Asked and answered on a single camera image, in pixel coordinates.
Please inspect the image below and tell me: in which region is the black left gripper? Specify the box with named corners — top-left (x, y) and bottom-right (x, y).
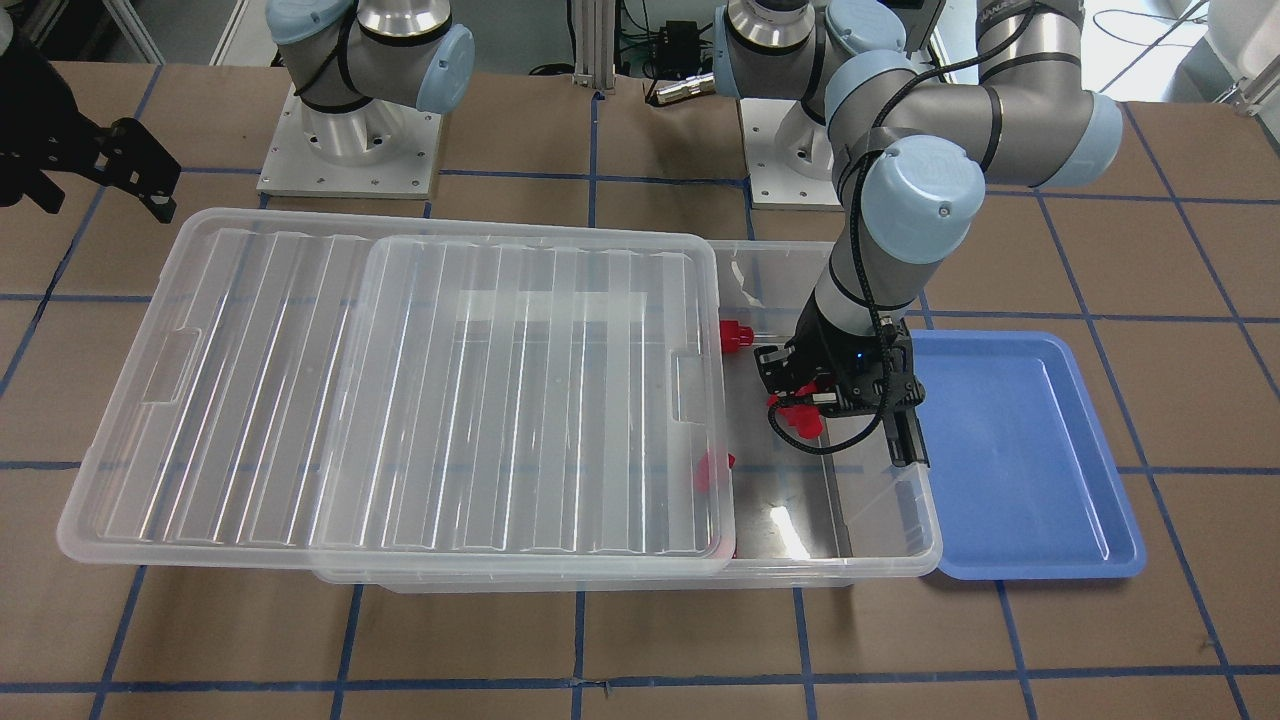
top-left (753, 305), bottom-right (931, 469)

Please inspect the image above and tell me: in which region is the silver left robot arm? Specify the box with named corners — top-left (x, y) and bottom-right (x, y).
top-left (713, 1), bottom-right (1123, 466)

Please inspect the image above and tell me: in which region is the blue plastic tray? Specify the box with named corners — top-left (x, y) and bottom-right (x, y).
top-left (913, 331), bottom-right (1148, 582)

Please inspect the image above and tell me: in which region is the black box latch handle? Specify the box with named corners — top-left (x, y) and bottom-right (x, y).
top-left (888, 400), bottom-right (931, 469)

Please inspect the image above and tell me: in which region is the clear plastic box lid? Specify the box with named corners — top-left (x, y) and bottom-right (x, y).
top-left (58, 208), bottom-right (736, 584)

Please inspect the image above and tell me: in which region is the red block in box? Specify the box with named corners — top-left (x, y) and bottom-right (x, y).
top-left (692, 451), bottom-right (736, 495)
top-left (718, 319), bottom-right (756, 355)

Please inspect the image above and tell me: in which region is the aluminium frame post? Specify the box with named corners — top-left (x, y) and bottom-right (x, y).
top-left (570, 1), bottom-right (620, 96)

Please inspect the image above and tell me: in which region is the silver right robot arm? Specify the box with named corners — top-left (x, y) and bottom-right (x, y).
top-left (1, 1), bottom-right (475, 223)

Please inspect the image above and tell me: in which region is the clear plastic storage box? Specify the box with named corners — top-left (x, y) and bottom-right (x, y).
top-left (306, 227), bottom-right (941, 593)

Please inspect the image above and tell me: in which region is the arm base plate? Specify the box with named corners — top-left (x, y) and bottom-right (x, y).
top-left (257, 87), bottom-right (445, 200)
top-left (739, 99), bottom-right (840, 211)

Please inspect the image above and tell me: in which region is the red block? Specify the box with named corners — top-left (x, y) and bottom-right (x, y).
top-left (692, 451), bottom-right (736, 495)
top-left (718, 319), bottom-right (756, 355)
top-left (767, 395), bottom-right (824, 439)

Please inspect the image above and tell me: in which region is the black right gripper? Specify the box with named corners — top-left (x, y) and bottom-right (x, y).
top-left (1, 29), bottom-right (183, 224)

